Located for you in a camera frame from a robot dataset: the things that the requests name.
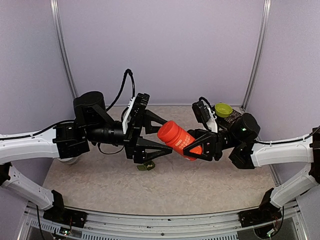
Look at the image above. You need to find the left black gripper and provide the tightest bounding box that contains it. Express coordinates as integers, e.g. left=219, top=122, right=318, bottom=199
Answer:
left=85, top=110, right=175, bottom=166

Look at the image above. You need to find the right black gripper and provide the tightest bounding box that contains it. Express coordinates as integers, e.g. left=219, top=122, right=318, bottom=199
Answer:
left=172, top=127, right=241, bottom=161

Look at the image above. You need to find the orange pill bottle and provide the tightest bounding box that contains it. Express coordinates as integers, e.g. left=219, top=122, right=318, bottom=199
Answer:
left=157, top=120, right=196, bottom=161

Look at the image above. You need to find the green weekly pill organizer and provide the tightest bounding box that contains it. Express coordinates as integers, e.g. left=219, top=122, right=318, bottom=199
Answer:
left=136, top=160, right=156, bottom=171

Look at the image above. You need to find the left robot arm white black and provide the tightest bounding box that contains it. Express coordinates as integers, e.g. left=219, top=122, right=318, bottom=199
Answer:
left=0, top=91, right=173, bottom=223

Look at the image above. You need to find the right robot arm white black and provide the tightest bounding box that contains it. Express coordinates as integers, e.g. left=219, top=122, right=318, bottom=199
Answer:
left=183, top=113, right=320, bottom=222

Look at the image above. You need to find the lime green bowl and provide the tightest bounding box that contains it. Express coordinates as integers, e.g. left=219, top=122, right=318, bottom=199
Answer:
left=214, top=102, right=233, bottom=118

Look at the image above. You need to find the black patterned square plate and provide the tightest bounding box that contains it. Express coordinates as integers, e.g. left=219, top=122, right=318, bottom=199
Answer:
left=217, top=110, right=242, bottom=128

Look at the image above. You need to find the white bowl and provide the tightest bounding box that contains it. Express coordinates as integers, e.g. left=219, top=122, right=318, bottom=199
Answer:
left=58, top=157, right=79, bottom=165

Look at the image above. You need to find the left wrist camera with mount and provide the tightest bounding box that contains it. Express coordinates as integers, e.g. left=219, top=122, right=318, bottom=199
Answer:
left=121, top=93, right=150, bottom=134

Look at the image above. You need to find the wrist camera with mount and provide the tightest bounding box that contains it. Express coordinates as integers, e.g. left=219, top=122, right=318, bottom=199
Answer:
left=121, top=93, right=150, bottom=134
left=192, top=96, right=219, bottom=133

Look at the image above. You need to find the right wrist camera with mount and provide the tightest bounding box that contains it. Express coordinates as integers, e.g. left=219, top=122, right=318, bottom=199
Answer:
left=192, top=96, right=219, bottom=133

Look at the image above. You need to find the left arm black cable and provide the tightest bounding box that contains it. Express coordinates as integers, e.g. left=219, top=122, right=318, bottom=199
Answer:
left=106, top=68, right=136, bottom=111

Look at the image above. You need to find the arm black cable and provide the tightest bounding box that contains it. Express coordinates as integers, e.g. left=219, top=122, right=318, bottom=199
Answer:
left=106, top=68, right=136, bottom=111
left=198, top=96, right=320, bottom=146

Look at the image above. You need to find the front aluminium rail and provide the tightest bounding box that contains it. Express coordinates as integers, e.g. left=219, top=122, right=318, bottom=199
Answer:
left=17, top=197, right=308, bottom=240

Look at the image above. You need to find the right aluminium frame post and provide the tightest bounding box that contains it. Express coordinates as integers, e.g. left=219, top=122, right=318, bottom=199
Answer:
left=241, top=0, right=272, bottom=111

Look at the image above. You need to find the aluminium frame post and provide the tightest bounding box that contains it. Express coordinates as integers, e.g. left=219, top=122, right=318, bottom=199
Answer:
left=50, top=0, right=79, bottom=99
left=241, top=0, right=272, bottom=111

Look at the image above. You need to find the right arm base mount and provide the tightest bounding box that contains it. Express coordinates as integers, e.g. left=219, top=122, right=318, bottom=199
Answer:
left=238, top=207, right=282, bottom=228

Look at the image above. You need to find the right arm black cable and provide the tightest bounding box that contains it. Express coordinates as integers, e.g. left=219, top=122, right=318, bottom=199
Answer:
left=198, top=96, right=320, bottom=146

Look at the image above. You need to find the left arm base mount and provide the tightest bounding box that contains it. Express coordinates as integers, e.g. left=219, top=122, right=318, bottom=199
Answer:
left=43, top=207, right=88, bottom=228

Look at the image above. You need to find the left aluminium frame post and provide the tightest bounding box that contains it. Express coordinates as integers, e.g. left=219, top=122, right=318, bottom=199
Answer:
left=50, top=0, right=79, bottom=99

